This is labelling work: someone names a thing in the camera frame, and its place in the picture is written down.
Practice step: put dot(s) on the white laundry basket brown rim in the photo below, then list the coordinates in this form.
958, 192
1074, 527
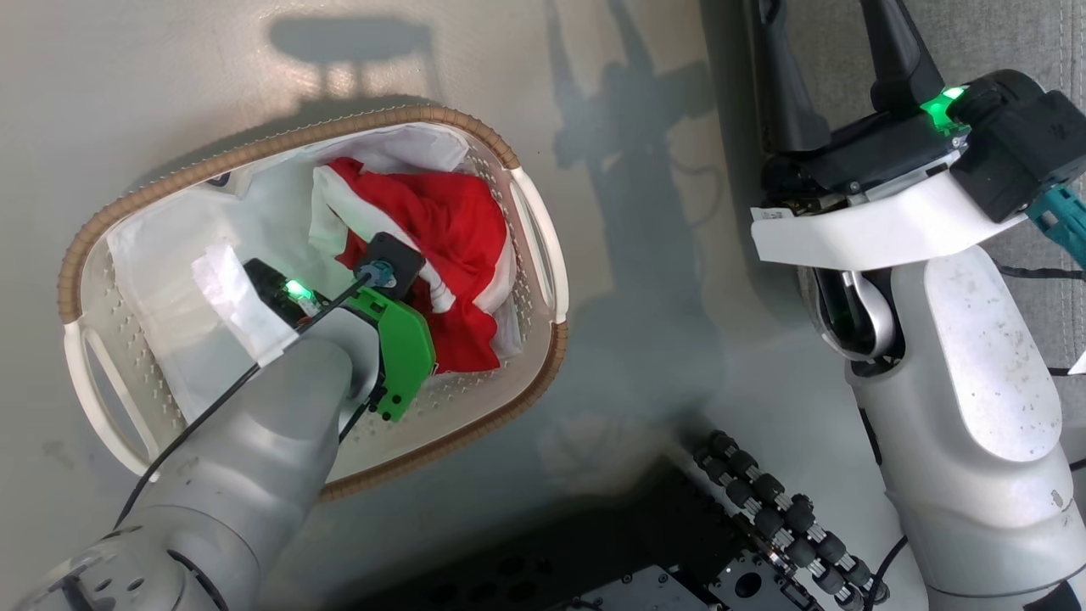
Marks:
475, 399

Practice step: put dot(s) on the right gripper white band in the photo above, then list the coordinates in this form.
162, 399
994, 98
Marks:
874, 229

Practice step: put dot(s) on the red and white garment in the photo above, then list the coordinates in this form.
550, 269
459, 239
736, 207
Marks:
450, 221

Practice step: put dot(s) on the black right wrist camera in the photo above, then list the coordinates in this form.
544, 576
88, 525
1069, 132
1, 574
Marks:
1027, 136

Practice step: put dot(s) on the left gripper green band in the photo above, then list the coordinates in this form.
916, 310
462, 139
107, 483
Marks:
407, 348

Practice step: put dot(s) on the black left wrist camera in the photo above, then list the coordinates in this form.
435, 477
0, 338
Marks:
394, 250

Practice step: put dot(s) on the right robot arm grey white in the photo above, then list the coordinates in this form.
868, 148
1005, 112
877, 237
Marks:
976, 424

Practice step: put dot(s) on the black roller omni wheel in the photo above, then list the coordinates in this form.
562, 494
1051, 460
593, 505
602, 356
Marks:
780, 509

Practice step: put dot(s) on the grey fabric sofa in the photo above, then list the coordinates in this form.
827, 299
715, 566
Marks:
993, 34

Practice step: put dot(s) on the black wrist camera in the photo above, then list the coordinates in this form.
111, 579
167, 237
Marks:
1027, 136
394, 250

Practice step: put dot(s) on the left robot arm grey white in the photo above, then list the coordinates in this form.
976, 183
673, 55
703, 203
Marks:
237, 475

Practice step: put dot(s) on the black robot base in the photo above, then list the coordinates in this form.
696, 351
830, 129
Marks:
645, 526

